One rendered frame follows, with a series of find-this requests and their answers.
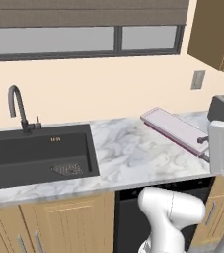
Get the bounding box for grey wall socket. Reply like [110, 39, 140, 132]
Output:
[190, 69, 207, 91]

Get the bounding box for light wood cupboard door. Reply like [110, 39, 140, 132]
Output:
[189, 176, 224, 249]
[0, 203, 36, 253]
[19, 190, 116, 253]

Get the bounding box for dark grey toaster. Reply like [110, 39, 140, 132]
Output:
[206, 93, 224, 124]

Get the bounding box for dark grey tap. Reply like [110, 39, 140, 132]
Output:
[7, 84, 43, 134]

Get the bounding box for black dishwasher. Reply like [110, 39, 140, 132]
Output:
[113, 176, 217, 253]

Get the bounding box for dark framed window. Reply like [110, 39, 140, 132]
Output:
[0, 24, 187, 63]

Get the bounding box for sink drain grate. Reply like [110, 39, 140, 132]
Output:
[49, 163, 85, 178]

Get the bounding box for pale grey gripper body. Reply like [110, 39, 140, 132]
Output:
[207, 120, 224, 178]

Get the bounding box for black sink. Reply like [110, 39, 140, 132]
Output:
[0, 123, 101, 192]

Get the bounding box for pink white ice cube tray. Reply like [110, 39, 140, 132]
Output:
[139, 106, 212, 157]

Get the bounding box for brown window blind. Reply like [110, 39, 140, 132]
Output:
[0, 0, 191, 30]

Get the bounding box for brown wall cupboard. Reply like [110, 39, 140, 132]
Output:
[187, 0, 224, 73]

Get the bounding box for silver cupboard handle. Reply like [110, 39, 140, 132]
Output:
[34, 230, 44, 253]
[204, 201, 217, 227]
[17, 234, 29, 253]

